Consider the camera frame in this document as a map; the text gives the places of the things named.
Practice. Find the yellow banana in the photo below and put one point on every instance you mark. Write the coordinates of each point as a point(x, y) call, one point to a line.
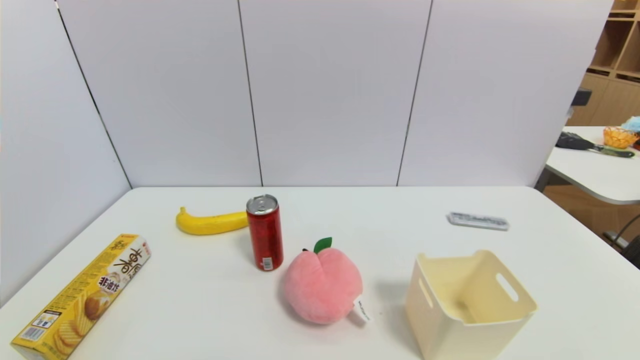
point(210, 225)

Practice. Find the cream white plastic box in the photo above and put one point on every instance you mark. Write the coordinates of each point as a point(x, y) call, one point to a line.
point(450, 330)

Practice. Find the red soda can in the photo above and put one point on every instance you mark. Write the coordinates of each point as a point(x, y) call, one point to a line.
point(265, 235)

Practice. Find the pink plush peach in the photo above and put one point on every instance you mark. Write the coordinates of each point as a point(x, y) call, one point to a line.
point(322, 287)

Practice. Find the yellow potato chip carton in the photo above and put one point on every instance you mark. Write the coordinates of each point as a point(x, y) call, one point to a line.
point(80, 300)

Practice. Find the white side table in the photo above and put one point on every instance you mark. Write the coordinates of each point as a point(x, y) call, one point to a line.
point(595, 172)

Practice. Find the orange bowl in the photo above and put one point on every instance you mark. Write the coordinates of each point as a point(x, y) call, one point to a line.
point(619, 137)

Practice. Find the wooden shelf unit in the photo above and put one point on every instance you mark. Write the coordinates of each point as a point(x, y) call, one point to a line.
point(612, 100)

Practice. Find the light blue cloth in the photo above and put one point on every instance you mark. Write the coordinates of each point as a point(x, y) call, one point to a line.
point(633, 124)

